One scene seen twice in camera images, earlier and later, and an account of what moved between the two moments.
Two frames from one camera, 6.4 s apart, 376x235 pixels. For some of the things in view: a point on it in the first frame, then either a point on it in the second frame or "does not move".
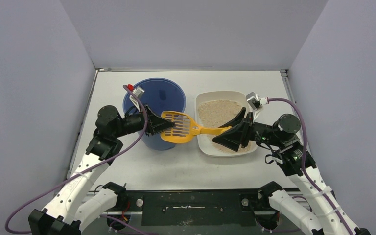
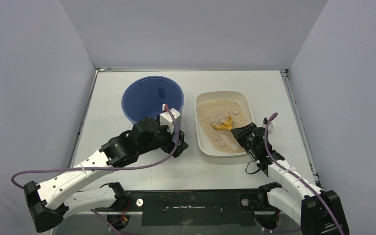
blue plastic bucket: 161,95 does not move
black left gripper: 149,119 → 174,144
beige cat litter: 215,113 does not move
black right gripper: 247,130 → 246,138
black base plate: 195,208 does not move
